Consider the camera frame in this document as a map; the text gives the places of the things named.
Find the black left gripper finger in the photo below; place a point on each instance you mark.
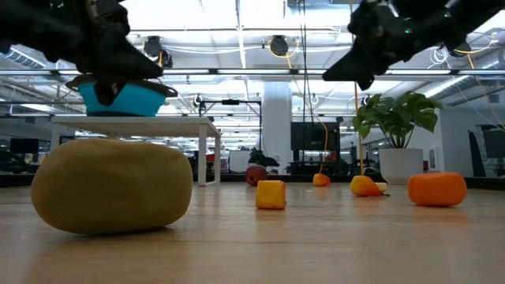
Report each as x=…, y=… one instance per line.
x=134, y=71
x=132, y=49

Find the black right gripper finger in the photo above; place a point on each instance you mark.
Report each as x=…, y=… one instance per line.
x=355, y=58
x=357, y=72

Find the blue collapsible bowl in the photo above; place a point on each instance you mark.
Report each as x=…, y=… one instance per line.
x=142, y=102

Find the small orange fruit piece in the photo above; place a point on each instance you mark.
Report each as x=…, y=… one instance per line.
x=321, y=180

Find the orange yellow fruit wedge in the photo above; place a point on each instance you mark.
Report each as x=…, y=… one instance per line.
x=363, y=186

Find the brown toy kiwi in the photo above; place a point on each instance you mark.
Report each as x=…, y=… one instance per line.
x=110, y=185

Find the orange toy fruit chunk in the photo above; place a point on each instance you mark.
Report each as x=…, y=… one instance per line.
x=437, y=189

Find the dark red toy plum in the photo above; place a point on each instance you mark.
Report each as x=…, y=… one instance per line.
x=256, y=176

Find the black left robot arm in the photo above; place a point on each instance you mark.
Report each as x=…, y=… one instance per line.
x=31, y=27

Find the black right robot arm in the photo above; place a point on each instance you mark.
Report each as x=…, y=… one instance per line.
x=465, y=19

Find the yellow orange fruit cube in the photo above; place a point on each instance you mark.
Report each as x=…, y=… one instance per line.
x=270, y=195

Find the white perforated metal shelf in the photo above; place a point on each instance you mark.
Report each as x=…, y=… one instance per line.
x=138, y=125

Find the green potted plant, white pot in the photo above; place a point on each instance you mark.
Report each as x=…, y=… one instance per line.
x=398, y=118

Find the black office monitor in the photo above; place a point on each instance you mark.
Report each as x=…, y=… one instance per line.
x=495, y=144
x=23, y=145

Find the black wall screen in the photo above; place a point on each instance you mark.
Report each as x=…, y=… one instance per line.
x=315, y=136

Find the black background camera rig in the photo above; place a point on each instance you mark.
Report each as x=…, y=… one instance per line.
x=230, y=102

